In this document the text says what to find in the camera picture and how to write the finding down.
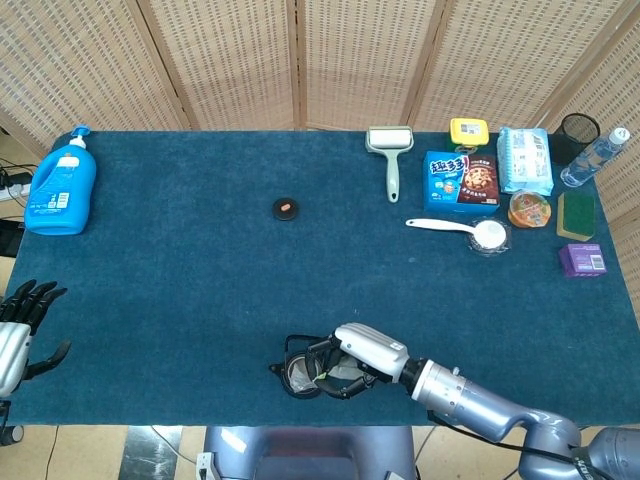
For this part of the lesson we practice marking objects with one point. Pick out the light blue wet wipes pack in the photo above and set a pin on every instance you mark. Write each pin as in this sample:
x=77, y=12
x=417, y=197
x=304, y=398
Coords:
x=525, y=160

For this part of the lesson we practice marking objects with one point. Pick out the blue grey robot torso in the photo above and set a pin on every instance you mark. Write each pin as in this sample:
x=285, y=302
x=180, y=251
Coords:
x=310, y=455

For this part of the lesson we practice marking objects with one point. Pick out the yellow lid green container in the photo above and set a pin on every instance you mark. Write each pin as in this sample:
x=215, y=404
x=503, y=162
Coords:
x=469, y=130

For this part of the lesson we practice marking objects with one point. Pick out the white power strip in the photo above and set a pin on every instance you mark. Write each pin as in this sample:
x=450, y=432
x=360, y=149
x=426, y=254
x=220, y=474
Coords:
x=15, y=190

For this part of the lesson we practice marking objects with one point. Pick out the blue table cloth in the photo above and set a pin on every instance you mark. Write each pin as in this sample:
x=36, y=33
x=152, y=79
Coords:
x=175, y=300

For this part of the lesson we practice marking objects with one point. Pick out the black teapot lid orange knob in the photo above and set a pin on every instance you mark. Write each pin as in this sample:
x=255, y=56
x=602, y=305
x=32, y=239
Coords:
x=280, y=214

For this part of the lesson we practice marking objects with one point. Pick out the green lint roller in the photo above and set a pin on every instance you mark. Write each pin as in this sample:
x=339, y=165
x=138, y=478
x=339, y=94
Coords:
x=392, y=170

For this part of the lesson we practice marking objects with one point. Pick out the green yellow sponge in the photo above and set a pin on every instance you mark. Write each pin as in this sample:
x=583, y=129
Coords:
x=577, y=212

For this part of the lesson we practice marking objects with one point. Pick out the tea bag with green tag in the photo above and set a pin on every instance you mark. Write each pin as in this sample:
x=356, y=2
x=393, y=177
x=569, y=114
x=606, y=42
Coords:
x=301, y=375

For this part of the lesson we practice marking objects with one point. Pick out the clear plastic water bottle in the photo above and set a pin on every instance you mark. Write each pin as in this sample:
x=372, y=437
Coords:
x=590, y=160

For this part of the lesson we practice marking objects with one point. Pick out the blue detergent pump bottle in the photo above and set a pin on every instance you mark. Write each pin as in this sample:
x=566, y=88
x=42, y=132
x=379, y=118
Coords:
x=60, y=190

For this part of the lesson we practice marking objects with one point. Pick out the woven bamboo folding screen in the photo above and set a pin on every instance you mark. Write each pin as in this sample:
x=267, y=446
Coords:
x=225, y=60

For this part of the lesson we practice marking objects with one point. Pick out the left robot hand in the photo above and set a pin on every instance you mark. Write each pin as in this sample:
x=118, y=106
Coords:
x=12, y=345

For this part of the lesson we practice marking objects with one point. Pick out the black cast iron teapot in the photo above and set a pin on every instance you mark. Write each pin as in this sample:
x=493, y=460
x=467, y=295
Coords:
x=289, y=389

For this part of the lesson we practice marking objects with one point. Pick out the black mesh pen holder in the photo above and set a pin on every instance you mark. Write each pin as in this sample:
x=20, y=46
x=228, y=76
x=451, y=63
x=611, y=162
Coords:
x=565, y=145

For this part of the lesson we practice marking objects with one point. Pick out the orange jelly cup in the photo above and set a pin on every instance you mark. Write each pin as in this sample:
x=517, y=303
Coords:
x=530, y=210

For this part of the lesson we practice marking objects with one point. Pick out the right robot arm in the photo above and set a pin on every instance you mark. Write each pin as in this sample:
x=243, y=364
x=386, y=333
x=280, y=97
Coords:
x=480, y=400

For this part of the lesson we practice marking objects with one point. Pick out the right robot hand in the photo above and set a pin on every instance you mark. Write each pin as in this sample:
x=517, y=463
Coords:
x=372, y=350

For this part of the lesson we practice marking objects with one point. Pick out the purple small box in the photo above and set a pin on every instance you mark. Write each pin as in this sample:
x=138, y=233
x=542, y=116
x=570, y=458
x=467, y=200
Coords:
x=582, y=260

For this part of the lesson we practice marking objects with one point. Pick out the blue cookie box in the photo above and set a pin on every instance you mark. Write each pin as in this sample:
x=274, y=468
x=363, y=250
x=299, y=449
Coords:
x=450, y=185

